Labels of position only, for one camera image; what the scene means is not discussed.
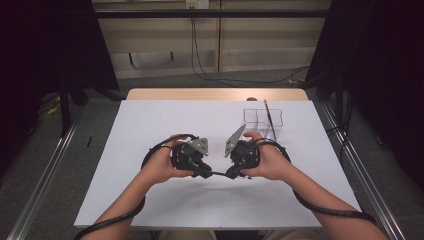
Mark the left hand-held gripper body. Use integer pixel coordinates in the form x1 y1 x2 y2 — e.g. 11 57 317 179
170 137 210 170

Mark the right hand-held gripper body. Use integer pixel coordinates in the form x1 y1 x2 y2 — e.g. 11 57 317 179
223 124 262 170

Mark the small gold-ferrule makeup brush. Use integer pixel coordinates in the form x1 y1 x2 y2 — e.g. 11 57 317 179
209 170 253 180

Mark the clear plastic organizer box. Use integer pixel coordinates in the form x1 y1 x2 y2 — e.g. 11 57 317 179
242 107 285 133

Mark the thin black makeup brush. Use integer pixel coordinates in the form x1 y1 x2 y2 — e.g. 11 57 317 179
263 99 278 141

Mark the person's right hand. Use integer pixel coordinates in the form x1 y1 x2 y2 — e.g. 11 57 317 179
240 130 296 183

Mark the person's left hand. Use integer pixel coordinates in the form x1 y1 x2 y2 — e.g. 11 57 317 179
139 134 196 186

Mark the white table cover board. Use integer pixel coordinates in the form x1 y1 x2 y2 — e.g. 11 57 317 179
73 99 363 231

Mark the black curtain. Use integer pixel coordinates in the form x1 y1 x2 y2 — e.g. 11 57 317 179
0 0 120 176
304 0 424 189

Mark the black spiral gripper cable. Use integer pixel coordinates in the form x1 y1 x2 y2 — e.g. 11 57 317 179
249 137 378 225
73 133 200 240

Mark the black metal stand post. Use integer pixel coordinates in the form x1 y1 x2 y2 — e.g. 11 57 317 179
334 64 352 162
57 74 73 138

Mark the black wall cable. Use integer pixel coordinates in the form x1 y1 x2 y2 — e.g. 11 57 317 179
190 8 311 85
193 8 242 88

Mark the aluminium floor rail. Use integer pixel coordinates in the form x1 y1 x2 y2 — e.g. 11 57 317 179
6 103 85 240
318 99 407 240

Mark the white wall socket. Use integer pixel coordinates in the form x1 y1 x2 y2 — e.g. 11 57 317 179
185 0 211 10

